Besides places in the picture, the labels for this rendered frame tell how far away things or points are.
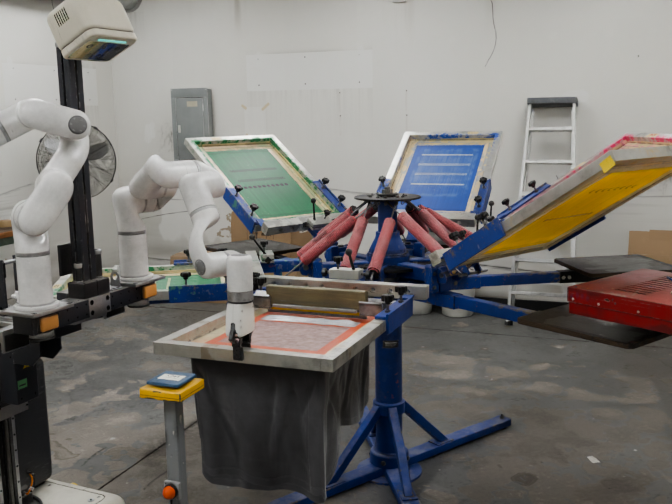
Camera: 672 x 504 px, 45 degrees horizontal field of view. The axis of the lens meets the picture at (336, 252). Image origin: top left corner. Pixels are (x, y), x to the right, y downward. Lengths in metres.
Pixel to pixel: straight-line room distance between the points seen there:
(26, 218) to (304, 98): 5.16
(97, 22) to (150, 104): 5.61
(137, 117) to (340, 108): 2.09
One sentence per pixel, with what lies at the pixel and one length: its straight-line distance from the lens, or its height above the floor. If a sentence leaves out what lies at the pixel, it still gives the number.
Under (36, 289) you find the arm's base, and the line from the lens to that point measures 2.49.
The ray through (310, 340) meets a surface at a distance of 2.60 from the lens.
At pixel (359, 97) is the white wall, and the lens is 7.15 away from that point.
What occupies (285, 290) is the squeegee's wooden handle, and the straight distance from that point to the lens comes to 2.93.
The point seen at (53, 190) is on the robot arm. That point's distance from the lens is 2.39.
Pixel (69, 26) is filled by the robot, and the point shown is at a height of 1.94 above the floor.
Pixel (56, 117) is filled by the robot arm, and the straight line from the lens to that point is 2.40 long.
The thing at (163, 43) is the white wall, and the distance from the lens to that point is 8.02.
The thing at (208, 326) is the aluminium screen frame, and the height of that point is 0.99.
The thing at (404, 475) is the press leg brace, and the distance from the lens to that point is 3.67.
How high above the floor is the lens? 1.69
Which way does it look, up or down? 10 degrees down
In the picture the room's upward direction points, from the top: 1 degrees counter-clockwise
